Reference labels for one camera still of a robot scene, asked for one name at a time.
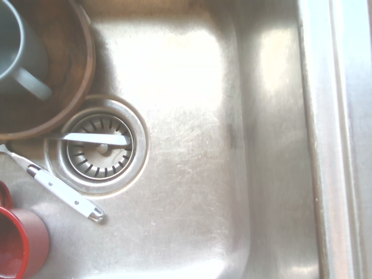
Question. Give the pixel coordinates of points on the gray mug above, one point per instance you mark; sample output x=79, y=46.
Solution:
x=26, y=52

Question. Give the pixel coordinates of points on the stainless steel double sink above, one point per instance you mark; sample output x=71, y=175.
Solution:
x=189, y=203

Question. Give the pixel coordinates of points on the metal drain strainer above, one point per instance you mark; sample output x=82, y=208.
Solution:
x=139, y=151

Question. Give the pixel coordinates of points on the red mug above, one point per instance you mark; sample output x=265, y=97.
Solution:
x=35, y=238

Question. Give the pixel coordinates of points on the brown wooden bowl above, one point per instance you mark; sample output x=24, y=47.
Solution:
x=69, y=58

